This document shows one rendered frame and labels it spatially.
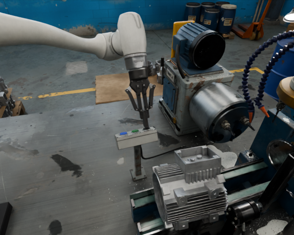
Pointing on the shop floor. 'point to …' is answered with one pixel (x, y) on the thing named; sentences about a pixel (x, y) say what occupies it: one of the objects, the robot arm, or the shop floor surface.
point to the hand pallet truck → (253, 30)
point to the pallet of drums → (213, 16)
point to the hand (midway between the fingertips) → (144, 118)
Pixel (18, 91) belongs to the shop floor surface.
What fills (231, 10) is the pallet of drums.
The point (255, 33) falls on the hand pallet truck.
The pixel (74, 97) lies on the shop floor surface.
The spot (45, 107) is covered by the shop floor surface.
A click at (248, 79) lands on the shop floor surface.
